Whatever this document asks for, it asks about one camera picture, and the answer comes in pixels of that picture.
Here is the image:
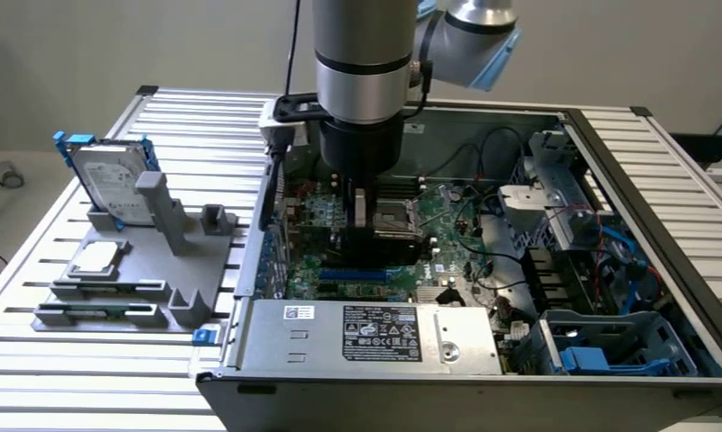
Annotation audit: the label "black camera cable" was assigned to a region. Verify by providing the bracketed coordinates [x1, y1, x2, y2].
[283, 0, 306, 96]

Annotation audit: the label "thin red wire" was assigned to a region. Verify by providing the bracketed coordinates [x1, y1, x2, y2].
[545, 211, 666, 316]

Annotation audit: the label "metal drive cage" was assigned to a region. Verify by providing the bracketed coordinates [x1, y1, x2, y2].
[521, 129, 618, 247]

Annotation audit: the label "open black PC case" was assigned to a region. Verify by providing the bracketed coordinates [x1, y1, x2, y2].
[194, 99, 722, 432]

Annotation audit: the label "green motherboard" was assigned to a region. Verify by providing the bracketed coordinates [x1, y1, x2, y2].
[275, 173, 546, 311]

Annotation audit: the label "grey caster wheel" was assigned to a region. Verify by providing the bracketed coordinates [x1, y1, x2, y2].
[0, 162, 27, 188]

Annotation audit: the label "silver power supply unit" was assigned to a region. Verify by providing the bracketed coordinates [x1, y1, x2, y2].
[220, 298, 505, 377]

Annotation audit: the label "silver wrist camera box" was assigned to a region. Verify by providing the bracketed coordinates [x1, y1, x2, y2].
[257, 92, 327, 150]

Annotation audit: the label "blue expansion slot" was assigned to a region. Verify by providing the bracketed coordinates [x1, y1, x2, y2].
[318, 267, 389, 282]

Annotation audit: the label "silver CPU chip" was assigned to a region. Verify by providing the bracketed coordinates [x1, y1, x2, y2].
[72, 239, 127, 274]

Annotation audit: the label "grey parts rack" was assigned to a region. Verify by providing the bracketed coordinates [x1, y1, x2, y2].
[30, 170, 242, 334]

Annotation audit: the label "grey plastic latch block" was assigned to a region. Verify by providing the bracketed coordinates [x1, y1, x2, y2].
[497, 183, 555, 220]

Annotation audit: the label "silver hard disk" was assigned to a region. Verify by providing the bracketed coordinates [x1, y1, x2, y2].
[68, 142, 158, 227]

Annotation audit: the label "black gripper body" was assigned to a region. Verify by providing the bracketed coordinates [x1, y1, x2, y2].
[319, 114, 406, 180]

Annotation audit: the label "blue disk caddy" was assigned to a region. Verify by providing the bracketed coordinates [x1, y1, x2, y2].
[52, 129, 163, 233]

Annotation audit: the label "blue data wire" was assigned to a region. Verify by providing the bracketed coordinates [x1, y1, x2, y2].
[597, 223, 664, 318]

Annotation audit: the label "black RAM slots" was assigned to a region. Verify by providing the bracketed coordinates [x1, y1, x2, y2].
[377, 175, 431, 198]

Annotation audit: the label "silver chipset heatsink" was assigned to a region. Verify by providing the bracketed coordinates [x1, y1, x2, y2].
[417, 286, 459, 306]

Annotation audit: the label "green RAM stick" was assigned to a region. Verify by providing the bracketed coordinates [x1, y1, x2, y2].
[39, 303, 159, 318]
[64, 280, 159, 296]

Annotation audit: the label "black power wire loop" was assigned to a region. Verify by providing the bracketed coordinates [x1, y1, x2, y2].
[427, 126, 523, 182]

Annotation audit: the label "grey disk bay cage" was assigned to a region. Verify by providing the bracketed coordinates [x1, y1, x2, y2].
[535, 308, 698, 377]

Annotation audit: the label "black and white side bench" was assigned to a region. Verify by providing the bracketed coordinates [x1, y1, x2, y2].
[668, 109, 722, 183]

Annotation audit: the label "metal CPU socket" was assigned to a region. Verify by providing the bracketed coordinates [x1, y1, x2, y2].
[373, 194, 427, 239]

